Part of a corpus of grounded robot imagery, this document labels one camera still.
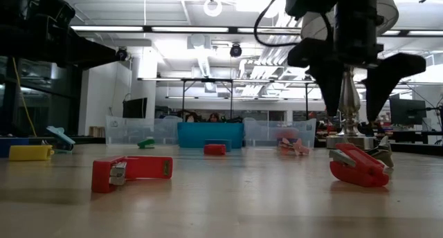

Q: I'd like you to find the black aluminium rig frame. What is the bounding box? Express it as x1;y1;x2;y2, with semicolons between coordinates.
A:
377;143;443;156
29;136;107;145

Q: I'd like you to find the black monitor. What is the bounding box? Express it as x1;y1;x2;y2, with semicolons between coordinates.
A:
122;97;148;120

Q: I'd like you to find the grey staple remover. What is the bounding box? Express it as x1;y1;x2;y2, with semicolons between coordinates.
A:
365;135;395;169

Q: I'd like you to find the black monitor on arm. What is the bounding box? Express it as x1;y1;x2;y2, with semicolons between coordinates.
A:
388;98;428;126

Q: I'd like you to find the yellow cable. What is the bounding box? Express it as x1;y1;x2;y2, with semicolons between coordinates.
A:
12;56;38;138

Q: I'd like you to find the clear plastic bin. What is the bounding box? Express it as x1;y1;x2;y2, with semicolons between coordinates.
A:
243;118;317;149
105;115;183;145

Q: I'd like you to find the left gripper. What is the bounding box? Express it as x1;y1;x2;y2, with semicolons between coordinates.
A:
34;0;119;70

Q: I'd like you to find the green stapler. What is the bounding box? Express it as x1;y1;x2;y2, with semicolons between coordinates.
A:
136;138;156;149

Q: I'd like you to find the royal blue tape roll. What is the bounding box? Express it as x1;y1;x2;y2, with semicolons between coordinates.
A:
0;137;30;158

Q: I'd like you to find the black metal rack frame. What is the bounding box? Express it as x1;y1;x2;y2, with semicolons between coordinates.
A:
179;77;312;122

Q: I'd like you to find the pink tape roll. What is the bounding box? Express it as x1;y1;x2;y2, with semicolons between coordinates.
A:
275;128;300;142

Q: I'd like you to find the boxy red stapler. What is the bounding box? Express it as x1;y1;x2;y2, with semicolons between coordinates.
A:
91;155;174;194

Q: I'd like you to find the yellow stapler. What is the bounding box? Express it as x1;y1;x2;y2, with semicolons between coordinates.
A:
8;144;55;162

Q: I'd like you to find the small red stapler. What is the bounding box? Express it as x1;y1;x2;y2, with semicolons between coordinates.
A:
203;143;227;156

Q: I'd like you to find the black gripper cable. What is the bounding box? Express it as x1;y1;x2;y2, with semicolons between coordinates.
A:
253;0;302;48

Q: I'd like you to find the wooden crate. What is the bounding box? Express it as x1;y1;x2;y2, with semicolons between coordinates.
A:
88;125;106;138

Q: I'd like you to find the silver lamp with white shade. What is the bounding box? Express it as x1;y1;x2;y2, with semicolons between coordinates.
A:
300;0;400;152

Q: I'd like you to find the red stapler with metal jaw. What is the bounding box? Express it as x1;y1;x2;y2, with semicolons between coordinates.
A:
328;143;391;188

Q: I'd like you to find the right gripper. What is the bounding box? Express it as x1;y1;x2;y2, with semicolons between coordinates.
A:
286;0;427;123

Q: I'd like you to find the blue plastic bin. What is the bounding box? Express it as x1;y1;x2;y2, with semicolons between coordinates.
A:
177;122;245;149

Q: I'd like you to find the teal stapler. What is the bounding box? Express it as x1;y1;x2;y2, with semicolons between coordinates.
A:
45;125;76;153

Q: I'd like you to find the white ceiling ring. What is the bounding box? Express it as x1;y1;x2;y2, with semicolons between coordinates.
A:
203;0;223;17

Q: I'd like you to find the ceiling strip light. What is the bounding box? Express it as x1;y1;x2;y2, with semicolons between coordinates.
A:
70;25;145;33
151;26;230;33

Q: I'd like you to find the black desk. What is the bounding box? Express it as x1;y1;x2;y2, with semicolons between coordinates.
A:
389;129;443;144

